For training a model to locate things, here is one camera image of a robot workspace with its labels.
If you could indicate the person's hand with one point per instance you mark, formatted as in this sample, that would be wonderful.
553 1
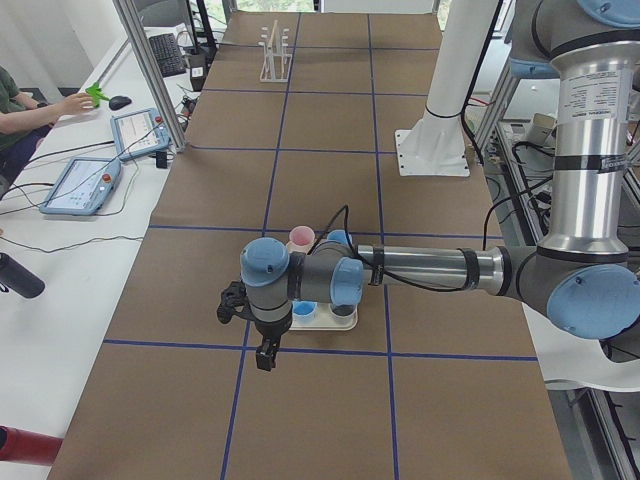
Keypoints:
76 104

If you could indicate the black box with label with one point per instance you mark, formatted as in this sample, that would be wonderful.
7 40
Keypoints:
197 71

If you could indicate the pink plastic cup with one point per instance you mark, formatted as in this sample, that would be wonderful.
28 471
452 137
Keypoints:
301 239

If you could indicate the black water bottle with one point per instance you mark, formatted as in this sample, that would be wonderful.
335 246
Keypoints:
15 277

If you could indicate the white wire cup rack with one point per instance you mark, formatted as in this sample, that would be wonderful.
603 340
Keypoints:
277 57

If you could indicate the far blue teach pendant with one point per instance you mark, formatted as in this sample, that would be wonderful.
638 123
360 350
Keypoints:
138 134

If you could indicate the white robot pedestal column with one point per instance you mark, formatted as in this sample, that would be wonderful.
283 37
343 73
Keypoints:
435 145

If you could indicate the green plastic toy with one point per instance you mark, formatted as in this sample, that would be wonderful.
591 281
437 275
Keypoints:
96 94

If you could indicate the black computer keyboard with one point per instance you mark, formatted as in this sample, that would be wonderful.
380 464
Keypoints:
167 54

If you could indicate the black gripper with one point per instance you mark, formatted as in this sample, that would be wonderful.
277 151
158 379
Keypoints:
270 331

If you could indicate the light blue plastic cup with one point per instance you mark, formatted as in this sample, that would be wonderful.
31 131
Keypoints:
304 311

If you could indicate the grey plastic cup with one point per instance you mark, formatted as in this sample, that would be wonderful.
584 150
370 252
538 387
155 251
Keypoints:
343 312

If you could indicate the black computer mouse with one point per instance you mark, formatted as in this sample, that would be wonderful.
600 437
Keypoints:
118 102

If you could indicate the cream plastic tray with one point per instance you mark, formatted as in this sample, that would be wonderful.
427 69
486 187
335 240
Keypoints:
325 321

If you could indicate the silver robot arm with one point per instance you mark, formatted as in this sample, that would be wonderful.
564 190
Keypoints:
576 275

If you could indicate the blue teach pendant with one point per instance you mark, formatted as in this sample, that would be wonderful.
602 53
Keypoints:
138 134
83 187

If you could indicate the person's forearm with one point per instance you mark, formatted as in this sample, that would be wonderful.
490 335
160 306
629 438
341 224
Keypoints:
31 119

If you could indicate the aluminium frame post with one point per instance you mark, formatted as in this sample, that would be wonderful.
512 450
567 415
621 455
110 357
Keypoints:
134 29

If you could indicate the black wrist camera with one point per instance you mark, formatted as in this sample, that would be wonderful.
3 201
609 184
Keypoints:
234 302

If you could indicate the red cylinder object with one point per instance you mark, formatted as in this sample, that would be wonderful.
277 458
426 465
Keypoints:
26 447

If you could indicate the near blue teach pendant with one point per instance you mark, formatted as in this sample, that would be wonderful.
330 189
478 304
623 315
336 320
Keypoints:
83 187

